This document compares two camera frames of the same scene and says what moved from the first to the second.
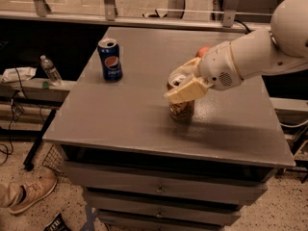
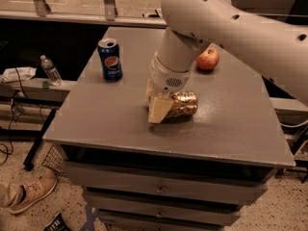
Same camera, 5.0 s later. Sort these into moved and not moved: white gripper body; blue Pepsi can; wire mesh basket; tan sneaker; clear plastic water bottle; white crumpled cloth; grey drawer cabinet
Moved: white gripper body
Not moved: grey drawer cabinet; clear plastic water bottle; wire mesh basket; blue Pepsi can; tan sneaker; white crumpled cloth
